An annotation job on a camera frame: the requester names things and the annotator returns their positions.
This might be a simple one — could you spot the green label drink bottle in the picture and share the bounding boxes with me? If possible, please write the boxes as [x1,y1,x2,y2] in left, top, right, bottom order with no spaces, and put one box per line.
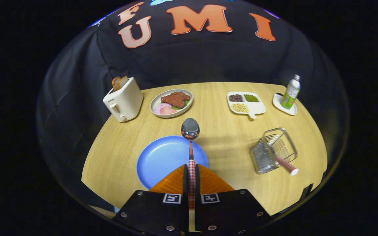
[281,74,301,110]

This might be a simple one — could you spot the brown meat patty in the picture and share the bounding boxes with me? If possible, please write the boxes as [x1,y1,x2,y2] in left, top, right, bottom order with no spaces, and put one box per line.
[161,91,191,109]

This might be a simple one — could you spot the red checked handle fork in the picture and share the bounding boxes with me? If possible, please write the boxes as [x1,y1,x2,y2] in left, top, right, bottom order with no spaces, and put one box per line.
[268,134,299,176]

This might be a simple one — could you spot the red checked handle spoon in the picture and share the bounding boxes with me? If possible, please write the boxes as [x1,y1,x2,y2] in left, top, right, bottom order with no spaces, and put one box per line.
[181,118,200,210]

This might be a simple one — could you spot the oval grey food plate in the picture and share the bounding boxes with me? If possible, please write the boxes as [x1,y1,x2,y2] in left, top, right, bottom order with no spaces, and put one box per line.
[150,89,194,118]

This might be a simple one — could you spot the pink ham slices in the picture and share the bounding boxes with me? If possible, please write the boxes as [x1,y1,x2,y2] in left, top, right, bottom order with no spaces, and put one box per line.
[154,103,177,115]

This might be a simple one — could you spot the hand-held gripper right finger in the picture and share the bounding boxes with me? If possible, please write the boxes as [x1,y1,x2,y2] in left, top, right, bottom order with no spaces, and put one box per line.
[195,165,273,236]

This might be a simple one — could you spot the metal wire basket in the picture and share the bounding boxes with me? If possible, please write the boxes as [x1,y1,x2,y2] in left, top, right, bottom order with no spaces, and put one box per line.
[250,128,298,174]

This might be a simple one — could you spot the white divided dish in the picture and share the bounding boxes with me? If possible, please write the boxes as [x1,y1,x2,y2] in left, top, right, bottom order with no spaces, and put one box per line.
[227,91,266,119]

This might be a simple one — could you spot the small white coaster tray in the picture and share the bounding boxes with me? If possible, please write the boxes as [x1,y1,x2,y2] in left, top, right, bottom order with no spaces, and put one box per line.
[272,93,298,116]

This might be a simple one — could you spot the blue round plate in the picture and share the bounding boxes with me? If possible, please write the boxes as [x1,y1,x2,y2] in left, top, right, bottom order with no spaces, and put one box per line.
[136,136,209,190]

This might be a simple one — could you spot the toasted bread slices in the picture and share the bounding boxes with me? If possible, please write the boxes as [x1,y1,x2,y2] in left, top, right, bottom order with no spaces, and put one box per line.
[112,76,128,91]

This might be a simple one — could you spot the black backdrop cloth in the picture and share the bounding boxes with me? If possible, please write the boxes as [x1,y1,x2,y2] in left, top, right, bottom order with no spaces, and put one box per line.
[36,0,350,210]

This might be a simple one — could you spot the green lettuce leaf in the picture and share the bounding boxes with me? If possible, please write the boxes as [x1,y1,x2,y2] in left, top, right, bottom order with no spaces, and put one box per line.
[172,100,190,110]

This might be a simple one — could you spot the white toaster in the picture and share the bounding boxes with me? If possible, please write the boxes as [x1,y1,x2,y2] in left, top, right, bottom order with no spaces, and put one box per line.
[103,77,144,123]

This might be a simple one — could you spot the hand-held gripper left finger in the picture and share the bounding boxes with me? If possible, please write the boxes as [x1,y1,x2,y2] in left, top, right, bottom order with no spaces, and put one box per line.
[113,165,189,236]

